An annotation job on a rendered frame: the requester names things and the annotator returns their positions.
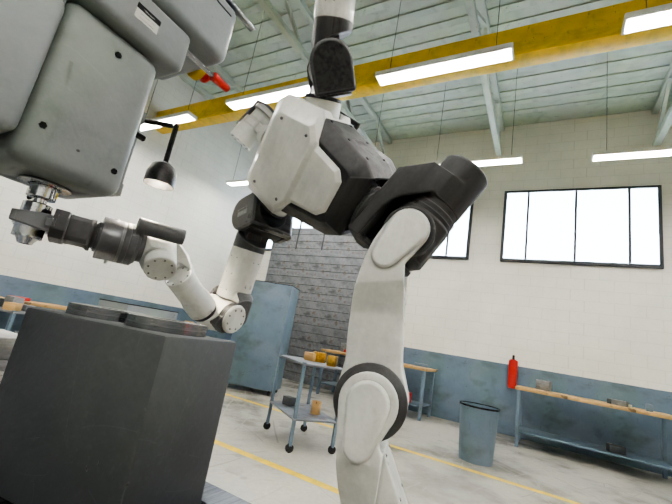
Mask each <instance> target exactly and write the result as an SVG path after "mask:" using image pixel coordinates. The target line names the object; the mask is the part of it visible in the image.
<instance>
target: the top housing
mask: <svg viewBox="0 0 672 504"><path fill-rule="evenodd" d="M151 1H152V2H153V3H155V4H156V5H157V6H158V7H159V8H160V9H161V10H162V11H163V12H164V13H165V14H166V15H167V16H168V17H169V18H170V19H171V20H172V21H173V22H174V23H175V24H176V25H177V26H178V27H179V28H181V29H182V30H183V31H184V32H185V33H186V34H187V35H188V37H189V39H190V44H189V47H188V50H189V51H190V52H191V53H192V54H193V55H194V56H195V57H196V58H198V59H199V60H200V61H201V62H202V63H203V64H204V65H205V66H206V67H210V66H213V65H216V64H220V63H222V62H223V61H224V59H225V56H226V53H227V49H228V46H229V42H230V38H231V35H232V31H233V28H234V24H235V21H236V15H235V12H234V10H233V9H232V8H231V7H230V6H229V4H228V3H227V2H226V1H225V0H151ZM199 69H201V68H200V67H199V66H198V65H197V64H196V63H194V62H193V61H192V60H191V59H190V58H189V57H188V56H187V55H186V57H185V60H184V63H183V66H182V69H181V71H180V72H178V73H176V74H172V75H169V76H166V77H162V78H159V79H160V80H166V79H169V78H173V77H176V76H179V75H183V74H186V73H189V72H193V71H196V70H199Z"/></svg>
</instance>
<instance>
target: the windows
mask: <svg viewBox="0 0 672 504"><path fill-rule="evenodd" d="M473 206H474V202H473V204H472V205H471V206H470V207H469V208H468V210H467V211H466V212H465V213H464V214H463V216H462V217H461V218H460V219H459V220H458V221H457V223H455V224H454V228H453V229H452V230H451V231H450V233H449V234H448V235H447V238H446V240H445V241H444V242H443V243H442V244H441V245H440V247H439V248H438V249H437V250H436V251H435V253H434V254H433V255H432V256H431V257H430V258H432V259H454V260H469V250H470V239H471V228H472V217H473ZM500 262H519V263H541V264H562V265H584V266H606V267H627V268H649V269H664V248H663V215H662V185H646V186H621V187H595V188H570V189H545V190H520V191H505V194H504V208H503V222H502V236H501V250H500Z"/></svg>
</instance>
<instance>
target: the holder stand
mask: <svg viewBox="0 0 672 504"><path fill-rule="evenodd" d="M207 330H208V326H206V325H201V324H196V323H190V322H185V321H179V320H173V319H167V318H161V317H155V316H148V315H147V314H142V313H137V312H131V311H126V310H120V309H114V308H108V307H102V306H96V305H89V304H83V303H76V302H69V303H68V306H67V309H66V311H60V310H52V309H45V308H37V307H29V308H27V310H26V313H25V315H24V318H23V321H22V324H21V327H20V329H19V332H18V335H17V338H16V341H15V343H14V346H13V349H12V352H11V355H10V357H9V360H8V363H7V366H6V368H5V371H4V374H3V377H2V380H1V382H0V497H2V498H4V499H6V500H7V501H9V502H11V503H13V504H201V500H202V495H203V491H204V486H205V482H206V477H207V473H208V468H209V464H210V460H211V455H212V451H213V446H214V442H215V437H216V433H217V428H218V424H219V420H220V415H221V411H222V406H223V402H224V397H225V393H226V389H227V384H228V380H229V375H230V371H231V366H232V362H233V357H234V353H235V349H236V343H235V342H234V341H230V340H225V339H220V338H215V337H210V336H206V334H207Z"/></svg>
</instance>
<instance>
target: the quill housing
mask: <svg viewBox="0 0 672 504"><path fill-rule="evenodd" d="M64 7H65V10H64V14H63V16H62V18H61V21H60V23H59V26H58V28H57V31H56V33H55V36H54V38H53V41H52V43H51V45H50V48H49V50H48V53H47V55H46V58H45V60H44V63H43V65H42V67H41V70H40V72H39V75H38V77H37V80H36V82H35V85H34V87H33V89H32V92H31V94H30V97H29V99H28V102H27V104H26V107H25V109H24V111H23V114H22V116H21V119H20V121H19V124H18V125H17V127H16V128H15V129H13V130H12V131H8V132H5V133H1V134H0V176H2V177H5V178H7V179H10V180H13V181H16V182H18V183H21V184H24V183H22V182H20V181H19V180H18V179H17V176H18V175H19V174H27V175H32V176H37V177H40V178H44V179H47V180H50V181H53V182H56V183H58V184H61V185H63V186H65V187H67V188H69V189H70V190H71V191H72V194H71V195H70V196H62V195H58V197H59V198H63V199H80V198H96V197H109V196H111V195H114V194H115V193H116V192H117V190H118V188H119V185H120V182H121V179H122V176H123V173H124V170H125V167H126V164H127V161H128V158H129V155H130V152H131V149H132V146H133V142H134V139H135V136H136V133H137V130H138V127H139V124H140V121H141V118H142V115H143V112H144V109H145V106H146V103H147V99H148V96H149V93H150V90H151V87H152V84H153V81H154V78H155V73H156V72H155V68H154V66H153V64H152V63H151V62H150V61H149V60H148V59H147V58H146V57H145V56H143V55H142V54H141V53H140V52H138V51H137V50H136V49H135V48H134V47H132V46H131V45H130V44H129V43H127V42H126V41H125V40H124V39H122V38H121V37H120V36H119V35H117V34H116V33H115V32H114V31H112V30H111V29H110V28H109V27H107V26H106V25H105V24H104V23H102V22H101V21H100V20H99V19H97V18H96V17H95V16H94V15H92V14H91V13H90V12H89V11H87V10H86V9H85V8H84V7H82V6H80V5H79V4H76V3H73V2H68V3H65V6H64ZM24 185H26V184H24ZM26 186H28V185H26Z"/></svg>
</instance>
